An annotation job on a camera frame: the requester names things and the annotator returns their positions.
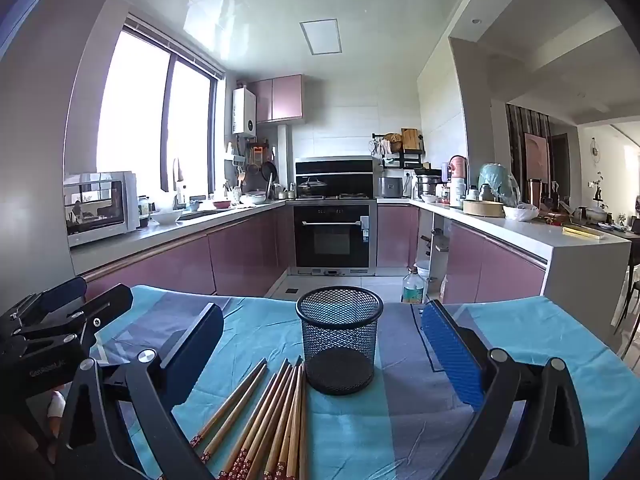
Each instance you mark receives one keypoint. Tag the wooden cutting board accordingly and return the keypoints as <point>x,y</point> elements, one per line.
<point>410,138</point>

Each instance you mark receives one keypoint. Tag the wall clock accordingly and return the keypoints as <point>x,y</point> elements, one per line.
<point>593,150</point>

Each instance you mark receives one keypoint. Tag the copper tall tumbler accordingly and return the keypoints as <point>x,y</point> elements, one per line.
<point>535,192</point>

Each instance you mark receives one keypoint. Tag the steel pot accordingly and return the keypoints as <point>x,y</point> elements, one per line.
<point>428,185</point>

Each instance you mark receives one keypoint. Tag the black built-in oven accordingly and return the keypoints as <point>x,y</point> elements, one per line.
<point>330,240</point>

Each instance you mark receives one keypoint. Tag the white kitchen countertop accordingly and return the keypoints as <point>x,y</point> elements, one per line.
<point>530,235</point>

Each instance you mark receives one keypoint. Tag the pink wall cabinet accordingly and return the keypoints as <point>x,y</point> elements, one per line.
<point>280,99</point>

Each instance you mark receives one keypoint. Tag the pink kettle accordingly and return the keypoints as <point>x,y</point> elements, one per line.
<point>458,167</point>

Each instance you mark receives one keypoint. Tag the teal plastic bag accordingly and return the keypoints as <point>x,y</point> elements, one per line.
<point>497,182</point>

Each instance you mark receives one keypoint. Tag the black lidded wok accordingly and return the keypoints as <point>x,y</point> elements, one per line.
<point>312,186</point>

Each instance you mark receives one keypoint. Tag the orange grater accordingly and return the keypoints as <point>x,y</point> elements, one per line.
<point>257,154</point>

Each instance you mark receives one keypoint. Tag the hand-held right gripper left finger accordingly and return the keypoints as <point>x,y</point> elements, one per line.
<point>195,350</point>

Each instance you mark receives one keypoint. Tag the kitchen window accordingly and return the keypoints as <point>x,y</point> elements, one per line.
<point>135,110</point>

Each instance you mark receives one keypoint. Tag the dining chair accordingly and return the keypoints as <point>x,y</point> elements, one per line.
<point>627,305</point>

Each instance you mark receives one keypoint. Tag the white serving dish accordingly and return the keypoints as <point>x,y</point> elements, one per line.
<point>253,199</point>

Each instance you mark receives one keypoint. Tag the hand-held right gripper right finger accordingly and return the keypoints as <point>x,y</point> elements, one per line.
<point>450,350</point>

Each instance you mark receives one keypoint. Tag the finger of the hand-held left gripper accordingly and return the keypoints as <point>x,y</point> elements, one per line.
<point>62,291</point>
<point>112,302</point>

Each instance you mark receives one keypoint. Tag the white jar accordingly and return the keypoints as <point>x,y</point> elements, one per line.
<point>457,194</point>

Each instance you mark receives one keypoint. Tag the red bowl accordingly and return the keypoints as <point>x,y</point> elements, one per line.
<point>221,204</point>

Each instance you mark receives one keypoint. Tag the yellow flat box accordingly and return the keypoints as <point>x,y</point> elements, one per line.
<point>582,231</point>

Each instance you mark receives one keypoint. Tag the black range hood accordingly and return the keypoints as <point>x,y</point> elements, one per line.
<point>340,172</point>

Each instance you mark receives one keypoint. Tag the white bowl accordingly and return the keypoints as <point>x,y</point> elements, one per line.
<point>166,217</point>

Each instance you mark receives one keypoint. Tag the steel kitchen faucet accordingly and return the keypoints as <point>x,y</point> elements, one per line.
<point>178,185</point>

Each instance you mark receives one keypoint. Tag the ceiling light panel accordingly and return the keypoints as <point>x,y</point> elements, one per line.
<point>321,36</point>

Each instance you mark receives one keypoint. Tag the pink base cabinet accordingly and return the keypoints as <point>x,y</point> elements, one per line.
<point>165,265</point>
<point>500,270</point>
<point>395,235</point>

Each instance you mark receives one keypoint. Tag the white water heater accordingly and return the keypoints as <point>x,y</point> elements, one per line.
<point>244,110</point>

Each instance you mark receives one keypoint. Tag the round bamboo steamer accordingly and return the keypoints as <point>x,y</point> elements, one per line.
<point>482,208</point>

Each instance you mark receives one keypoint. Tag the white bucket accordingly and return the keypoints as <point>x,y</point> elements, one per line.
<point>422,270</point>

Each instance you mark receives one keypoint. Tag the black mesh holder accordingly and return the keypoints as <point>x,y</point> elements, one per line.
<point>340,360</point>

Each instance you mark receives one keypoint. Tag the white microwave oven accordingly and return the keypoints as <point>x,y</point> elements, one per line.
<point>100,210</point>

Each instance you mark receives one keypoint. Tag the dark dining table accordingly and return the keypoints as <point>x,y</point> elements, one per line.
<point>625,234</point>

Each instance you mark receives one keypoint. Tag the white plastic bag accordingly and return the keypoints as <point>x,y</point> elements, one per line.
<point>520,212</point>

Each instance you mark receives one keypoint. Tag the brown framed picture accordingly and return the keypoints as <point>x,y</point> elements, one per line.
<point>535,160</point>

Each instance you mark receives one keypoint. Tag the glass jar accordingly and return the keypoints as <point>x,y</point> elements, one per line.
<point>143,206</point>

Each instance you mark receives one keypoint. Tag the black wall rack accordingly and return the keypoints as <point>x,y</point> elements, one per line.
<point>400,160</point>

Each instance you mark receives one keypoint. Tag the teal grey patterned tablecloth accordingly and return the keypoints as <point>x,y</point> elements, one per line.
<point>390,435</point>

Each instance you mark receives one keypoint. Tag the person's left hand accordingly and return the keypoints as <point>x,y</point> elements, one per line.
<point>55,407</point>

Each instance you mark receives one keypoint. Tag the cooking oil bottle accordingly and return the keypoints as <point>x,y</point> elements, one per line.
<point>413,287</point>

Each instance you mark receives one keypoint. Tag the bunch of wooden chopsticks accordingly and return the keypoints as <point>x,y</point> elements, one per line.
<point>280,410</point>

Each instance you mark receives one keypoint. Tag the black frying pan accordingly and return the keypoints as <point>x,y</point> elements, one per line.
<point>269,170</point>

